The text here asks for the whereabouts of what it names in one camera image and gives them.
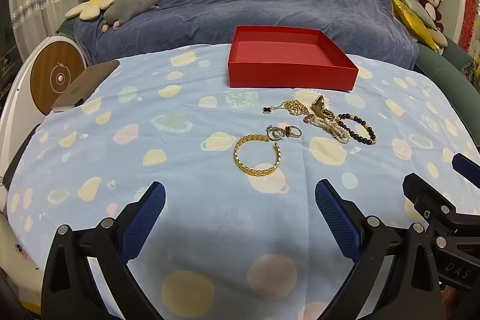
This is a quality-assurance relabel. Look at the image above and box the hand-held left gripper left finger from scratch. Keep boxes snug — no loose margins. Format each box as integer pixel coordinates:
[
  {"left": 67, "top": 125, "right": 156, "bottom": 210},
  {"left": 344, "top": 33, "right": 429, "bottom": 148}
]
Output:
[{"left": 40, "top": 181, "right": 167, "bottom": 320}]

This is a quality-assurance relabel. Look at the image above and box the silver tinsel garland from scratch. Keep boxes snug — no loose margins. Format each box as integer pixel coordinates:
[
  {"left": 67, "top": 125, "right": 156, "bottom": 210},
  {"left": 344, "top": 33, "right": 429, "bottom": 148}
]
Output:
[{"left": 11, "top": 0, "right": 81, "bottom": 26}]

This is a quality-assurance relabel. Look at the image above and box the white round wooden-faced appliance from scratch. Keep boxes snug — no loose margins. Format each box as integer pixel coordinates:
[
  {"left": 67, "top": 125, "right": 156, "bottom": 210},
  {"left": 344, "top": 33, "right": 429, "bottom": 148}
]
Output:
[{"left": 0, "top": 35, "right": 89, "bottom": 193}]

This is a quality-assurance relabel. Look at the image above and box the white plush toy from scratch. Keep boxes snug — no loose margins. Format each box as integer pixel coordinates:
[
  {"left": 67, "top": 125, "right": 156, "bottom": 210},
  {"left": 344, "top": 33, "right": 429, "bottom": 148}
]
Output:
[{"left": 0, "top": 215, "right": 49, "bottom": 313}]

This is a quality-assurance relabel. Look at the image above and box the red wall decoration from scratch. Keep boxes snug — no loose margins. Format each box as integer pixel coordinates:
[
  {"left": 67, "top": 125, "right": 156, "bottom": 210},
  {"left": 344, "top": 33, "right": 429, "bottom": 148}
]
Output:
[{"left": 459, "top": 0, "right": 479, "bottom": 52}]

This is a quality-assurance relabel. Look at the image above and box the green sofa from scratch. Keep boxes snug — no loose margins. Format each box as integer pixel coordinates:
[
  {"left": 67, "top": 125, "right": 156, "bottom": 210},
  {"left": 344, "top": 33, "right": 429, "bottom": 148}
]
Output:
[{"left": 56, "top": 0, "right": 480, "bottom": 95}]

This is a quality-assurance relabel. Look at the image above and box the red cardboard box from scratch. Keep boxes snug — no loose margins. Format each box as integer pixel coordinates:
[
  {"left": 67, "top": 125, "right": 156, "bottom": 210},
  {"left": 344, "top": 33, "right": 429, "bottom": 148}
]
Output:
[{"left": 227, "top": 26, "right": 359, "bottom": 92}]

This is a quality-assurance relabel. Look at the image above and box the grey plush toy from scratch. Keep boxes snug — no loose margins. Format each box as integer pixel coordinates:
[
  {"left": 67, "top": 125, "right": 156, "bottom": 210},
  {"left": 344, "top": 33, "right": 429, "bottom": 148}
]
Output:
[{"left": 101, "top": 0, "right": 160, "bottom": 32}]

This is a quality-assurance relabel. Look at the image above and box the silver ring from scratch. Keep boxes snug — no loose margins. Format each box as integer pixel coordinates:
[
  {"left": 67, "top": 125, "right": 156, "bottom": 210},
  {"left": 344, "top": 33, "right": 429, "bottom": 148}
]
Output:
[{"left": 265, "top": 125, "right": 286, "bottom": 141}]

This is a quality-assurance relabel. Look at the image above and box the gold necklace with black clover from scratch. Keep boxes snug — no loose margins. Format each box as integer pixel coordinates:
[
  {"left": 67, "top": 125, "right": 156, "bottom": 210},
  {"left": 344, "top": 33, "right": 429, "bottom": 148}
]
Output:
[{"left": 262, "top": 99, "right": 312, "bottom": 117}]

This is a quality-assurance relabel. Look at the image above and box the flower-shaped cushion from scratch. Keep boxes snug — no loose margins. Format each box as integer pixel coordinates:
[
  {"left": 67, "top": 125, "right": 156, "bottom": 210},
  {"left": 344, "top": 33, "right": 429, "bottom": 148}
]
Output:
[{"left": 65, "top": 0, "right": 128, "bottom": 21}]

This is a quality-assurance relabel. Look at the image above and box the black bead bracelet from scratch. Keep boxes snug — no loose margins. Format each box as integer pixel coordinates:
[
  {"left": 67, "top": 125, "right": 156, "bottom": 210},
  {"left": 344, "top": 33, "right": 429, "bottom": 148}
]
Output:
[{"left": 335, "top": 112, "right": 377, "bottom": 146}]

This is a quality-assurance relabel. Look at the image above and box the light blue printed tablecloth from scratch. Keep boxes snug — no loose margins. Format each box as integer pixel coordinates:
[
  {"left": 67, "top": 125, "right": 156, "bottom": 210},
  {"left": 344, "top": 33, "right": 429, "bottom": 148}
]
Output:
[{"left": 7, "top": 42, "right": 480, "bottom": 320}]

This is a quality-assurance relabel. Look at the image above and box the pearl bracelet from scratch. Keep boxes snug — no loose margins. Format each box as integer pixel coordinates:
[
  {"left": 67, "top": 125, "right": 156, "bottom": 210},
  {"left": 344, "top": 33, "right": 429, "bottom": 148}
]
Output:
[{"left": 307, "top": 115, "right": 351, "bottom": 145}]

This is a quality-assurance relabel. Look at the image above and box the gold cushion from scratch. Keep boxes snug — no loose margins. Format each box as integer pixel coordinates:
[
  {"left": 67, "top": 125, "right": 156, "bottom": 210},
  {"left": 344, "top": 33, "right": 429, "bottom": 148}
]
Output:
[{"left": 390, "top": 0, "right": 439, "bottom": 52}]

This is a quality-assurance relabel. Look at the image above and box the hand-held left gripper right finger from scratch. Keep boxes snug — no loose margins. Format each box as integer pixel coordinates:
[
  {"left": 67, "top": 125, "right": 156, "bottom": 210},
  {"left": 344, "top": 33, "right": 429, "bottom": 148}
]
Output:
[{"left": 314, "top": 179, "right": 441, "bottom": 320}]

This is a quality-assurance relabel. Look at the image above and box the gold wristwatch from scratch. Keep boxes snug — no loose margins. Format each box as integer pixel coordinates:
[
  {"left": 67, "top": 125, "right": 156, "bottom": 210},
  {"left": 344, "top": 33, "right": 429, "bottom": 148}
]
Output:
[{"left": 309, "top": 95, "right": 335, "bottom": 120}]

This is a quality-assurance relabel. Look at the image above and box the brown flat pad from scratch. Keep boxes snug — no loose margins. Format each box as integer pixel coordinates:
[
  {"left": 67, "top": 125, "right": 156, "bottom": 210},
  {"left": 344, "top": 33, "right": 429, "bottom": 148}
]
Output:
[{"left": 50, "top": 60, "right": 121, "bottom": 113}]

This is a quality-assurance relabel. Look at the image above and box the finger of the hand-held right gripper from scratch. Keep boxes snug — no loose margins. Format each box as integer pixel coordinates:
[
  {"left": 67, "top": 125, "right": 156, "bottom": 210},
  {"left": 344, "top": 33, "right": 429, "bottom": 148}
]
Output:
[
  {"left": 452, "top": 153, "right": 480, "bottom": 190},
  {"left": 402, "top": 173, "right": 480, "bottom": 231}
]

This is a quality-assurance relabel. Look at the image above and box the grey cushion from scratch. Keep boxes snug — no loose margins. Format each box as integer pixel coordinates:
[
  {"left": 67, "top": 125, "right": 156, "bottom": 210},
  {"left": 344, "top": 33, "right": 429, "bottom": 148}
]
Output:
[{"left": 393, "top": 0, "right": 437, "bottom": 30}]

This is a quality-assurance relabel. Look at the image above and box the gold chain-link bracelet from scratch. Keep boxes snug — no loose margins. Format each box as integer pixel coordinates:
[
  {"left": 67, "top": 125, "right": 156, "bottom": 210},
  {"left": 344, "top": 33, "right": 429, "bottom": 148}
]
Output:
[{"left": 234, "top": 134, "right": 283, "bottom": 177}]

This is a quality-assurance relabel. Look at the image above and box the potted flower plant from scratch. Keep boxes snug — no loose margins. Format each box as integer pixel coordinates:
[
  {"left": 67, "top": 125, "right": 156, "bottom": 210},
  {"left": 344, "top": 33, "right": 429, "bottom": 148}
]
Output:
[{"left": 465, "top": 57, "right": 480, "bottom": 92}]

